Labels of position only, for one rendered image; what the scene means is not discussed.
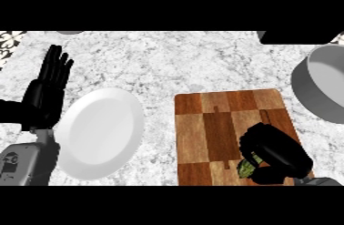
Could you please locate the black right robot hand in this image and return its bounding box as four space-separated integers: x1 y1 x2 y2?
237 122 314 185

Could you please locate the black appliance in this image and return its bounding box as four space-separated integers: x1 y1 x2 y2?
256 30 344 46

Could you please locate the white oval plate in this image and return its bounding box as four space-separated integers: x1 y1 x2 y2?
53 87 146 181

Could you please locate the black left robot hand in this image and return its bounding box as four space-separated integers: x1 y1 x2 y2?
0 44 75 132

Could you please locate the green squash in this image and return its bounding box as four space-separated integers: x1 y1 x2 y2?
236 155 264 179

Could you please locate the grey round object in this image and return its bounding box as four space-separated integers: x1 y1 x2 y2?
54 30 85 36

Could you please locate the wooden checkered cutting board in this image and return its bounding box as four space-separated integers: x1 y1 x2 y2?
172 88 315 187

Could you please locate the grey pot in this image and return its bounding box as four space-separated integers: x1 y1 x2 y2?
290 44 344 125

